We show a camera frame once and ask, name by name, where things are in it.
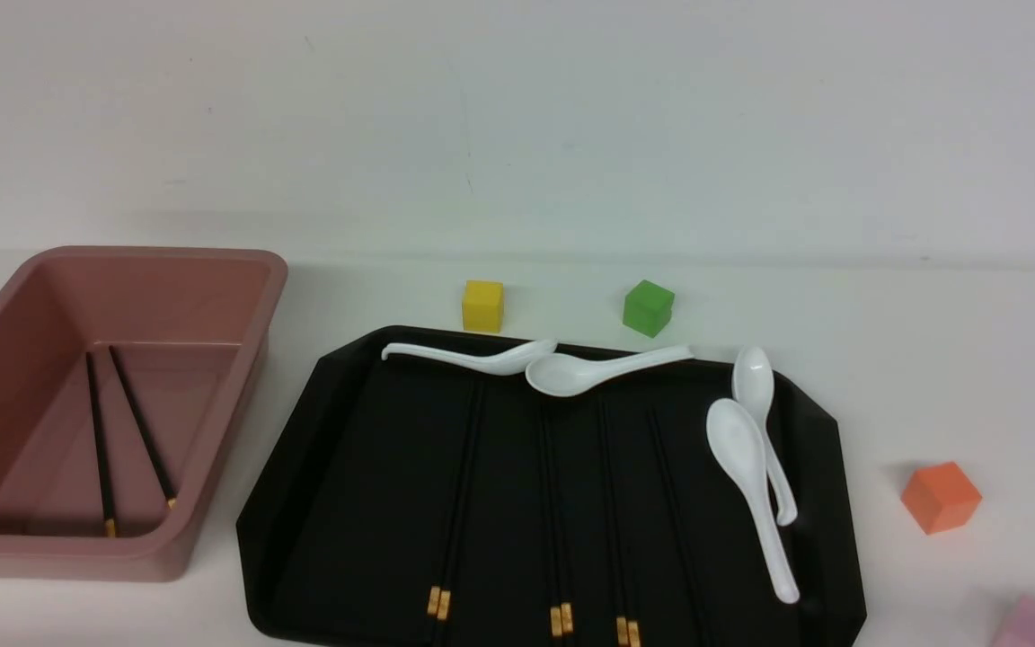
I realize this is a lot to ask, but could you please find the orange cube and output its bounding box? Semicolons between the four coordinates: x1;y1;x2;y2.
900;460;983;534

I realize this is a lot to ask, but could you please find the black serving tray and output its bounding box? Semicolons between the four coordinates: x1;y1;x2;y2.
237;326;868;646

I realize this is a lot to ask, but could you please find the pink plastic bin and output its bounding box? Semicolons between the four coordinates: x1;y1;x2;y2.
0;246;288;581

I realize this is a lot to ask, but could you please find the pink cube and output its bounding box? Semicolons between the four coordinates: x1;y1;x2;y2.
990;595;1035;646

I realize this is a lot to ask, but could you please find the green cube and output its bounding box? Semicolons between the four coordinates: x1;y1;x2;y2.
622;280;677;337

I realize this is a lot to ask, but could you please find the black chopstick in bin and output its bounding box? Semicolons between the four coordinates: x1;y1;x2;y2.
85;351;118;539
107;345;177;510

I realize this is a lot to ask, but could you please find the black chopstick in bin right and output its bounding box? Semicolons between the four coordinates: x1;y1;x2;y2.
107;345;177;510

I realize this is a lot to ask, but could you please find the yellow cube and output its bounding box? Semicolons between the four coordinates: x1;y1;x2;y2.
463;281;505;334

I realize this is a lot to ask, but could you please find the white ceramic soup spoon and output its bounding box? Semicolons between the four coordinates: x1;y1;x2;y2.
381;339;558;377
705;398;801;605
525;345;694;398
731;347;798;526

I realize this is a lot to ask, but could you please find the black chopstick in bin left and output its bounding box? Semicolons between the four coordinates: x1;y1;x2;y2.
85;351;118;539

